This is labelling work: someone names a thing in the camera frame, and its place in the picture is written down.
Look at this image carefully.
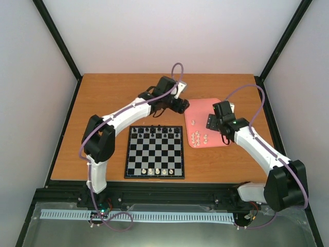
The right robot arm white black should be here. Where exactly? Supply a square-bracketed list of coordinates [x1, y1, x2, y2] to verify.
[210, 100, 308, 212]

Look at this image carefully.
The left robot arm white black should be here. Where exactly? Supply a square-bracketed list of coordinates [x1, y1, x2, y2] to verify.
[78, 76, 189, 207]

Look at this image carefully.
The black chess pieces row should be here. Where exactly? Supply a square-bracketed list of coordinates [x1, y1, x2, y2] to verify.
[129, 125, 182, 139]

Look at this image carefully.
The black white chess board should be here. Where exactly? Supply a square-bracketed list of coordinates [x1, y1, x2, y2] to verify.
[124, 132, 185, 179]

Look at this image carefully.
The pink plastic tray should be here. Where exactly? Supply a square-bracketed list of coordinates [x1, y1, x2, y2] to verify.
[184, 98, 226, 149]

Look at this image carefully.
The metal sheet front panel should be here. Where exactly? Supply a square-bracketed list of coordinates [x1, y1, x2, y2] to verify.
[16, 203, 316, 246]

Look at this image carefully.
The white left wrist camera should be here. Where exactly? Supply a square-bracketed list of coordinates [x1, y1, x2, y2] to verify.
[174, 81, 187, 99]

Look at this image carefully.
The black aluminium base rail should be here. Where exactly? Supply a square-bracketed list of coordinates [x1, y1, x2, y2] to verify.
[33, 181, 308, 209]

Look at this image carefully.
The right black frame post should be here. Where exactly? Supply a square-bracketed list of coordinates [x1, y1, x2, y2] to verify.
[259, 0, 313, 80]

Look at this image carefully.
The black frame post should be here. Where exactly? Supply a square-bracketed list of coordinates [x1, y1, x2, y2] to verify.
[259, 0, 313, 80]
[32, 0, 83, 81]

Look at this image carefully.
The left black frame post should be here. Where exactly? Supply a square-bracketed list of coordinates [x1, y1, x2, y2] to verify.
[32, 0, 83, 81]

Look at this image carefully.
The light blue slotted cable duct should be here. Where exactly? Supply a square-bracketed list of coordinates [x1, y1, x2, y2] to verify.
[40, 209, 234, 224]

